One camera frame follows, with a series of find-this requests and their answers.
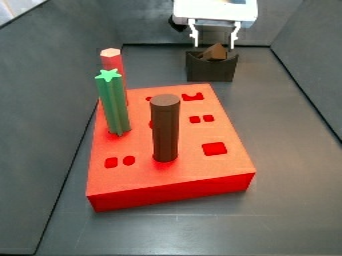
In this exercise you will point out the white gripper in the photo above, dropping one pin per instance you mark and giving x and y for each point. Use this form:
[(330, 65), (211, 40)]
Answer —
[(215, 12)]

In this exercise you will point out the green star peg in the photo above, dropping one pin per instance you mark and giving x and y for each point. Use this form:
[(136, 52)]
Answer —
[(114, 101)]

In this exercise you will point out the red hexagonal peg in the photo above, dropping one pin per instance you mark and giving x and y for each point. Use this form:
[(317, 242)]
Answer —
[(111, 61)]

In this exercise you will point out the black curved fixture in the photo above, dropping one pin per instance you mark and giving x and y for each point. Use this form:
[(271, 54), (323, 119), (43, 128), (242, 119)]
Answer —
[(210, 71)]

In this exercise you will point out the brown three prong object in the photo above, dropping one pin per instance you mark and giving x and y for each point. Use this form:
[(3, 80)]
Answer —
[(214, 53)]

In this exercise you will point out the brown cylinder peg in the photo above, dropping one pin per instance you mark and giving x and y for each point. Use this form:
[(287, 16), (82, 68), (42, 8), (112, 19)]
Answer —
[(164, 106)]

